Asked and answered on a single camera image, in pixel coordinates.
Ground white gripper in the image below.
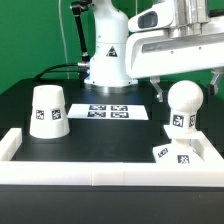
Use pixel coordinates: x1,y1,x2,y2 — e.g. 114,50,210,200
125,3,224,102

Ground white lamp bulb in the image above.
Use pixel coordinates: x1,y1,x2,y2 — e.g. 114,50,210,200
168,80,203,133

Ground white lamp base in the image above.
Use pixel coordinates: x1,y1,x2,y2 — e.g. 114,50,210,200
152,125,203,165

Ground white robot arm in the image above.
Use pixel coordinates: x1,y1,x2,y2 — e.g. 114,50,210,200
85,0,224,100

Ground white lamp shade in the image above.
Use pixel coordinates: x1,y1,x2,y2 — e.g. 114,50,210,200
30,85,70,139

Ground white U-shaped fence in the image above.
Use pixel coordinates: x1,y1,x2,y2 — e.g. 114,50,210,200
0,128,224,187

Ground white marker sheet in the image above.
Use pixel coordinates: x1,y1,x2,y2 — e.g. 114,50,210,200
68,104,148,120

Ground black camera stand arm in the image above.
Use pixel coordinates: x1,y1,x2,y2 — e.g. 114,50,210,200
70,0,92,62

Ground black cable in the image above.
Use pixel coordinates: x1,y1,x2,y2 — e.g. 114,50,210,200
33,61,91,82

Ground white hanging cable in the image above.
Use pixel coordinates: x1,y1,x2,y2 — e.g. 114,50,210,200
58,0,71,80

